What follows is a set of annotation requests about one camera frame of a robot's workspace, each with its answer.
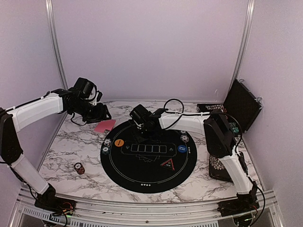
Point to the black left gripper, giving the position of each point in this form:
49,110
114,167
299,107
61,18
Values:
100,115

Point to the red triangle all-in marker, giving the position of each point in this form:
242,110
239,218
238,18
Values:
168,164

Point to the orange big blind button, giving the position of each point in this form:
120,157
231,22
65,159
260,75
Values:
119,143

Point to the blue small blind button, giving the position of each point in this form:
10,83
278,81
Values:
182,149

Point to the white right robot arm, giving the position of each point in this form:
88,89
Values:
220,139

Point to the black poker chip case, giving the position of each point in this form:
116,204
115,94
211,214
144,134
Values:
240,103

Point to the red playing card deck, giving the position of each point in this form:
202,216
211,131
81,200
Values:
105,126

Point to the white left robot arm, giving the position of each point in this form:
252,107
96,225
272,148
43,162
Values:
27,129

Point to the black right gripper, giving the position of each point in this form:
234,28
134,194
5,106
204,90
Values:
141,140

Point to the floral patterned pouch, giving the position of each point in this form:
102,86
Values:
217,170

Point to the round black poker mat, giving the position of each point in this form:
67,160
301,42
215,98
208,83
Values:
136,166

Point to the grey chip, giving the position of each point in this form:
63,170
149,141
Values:
107,142
184,138

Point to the red poker chip stack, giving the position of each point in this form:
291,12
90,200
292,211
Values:
79,168

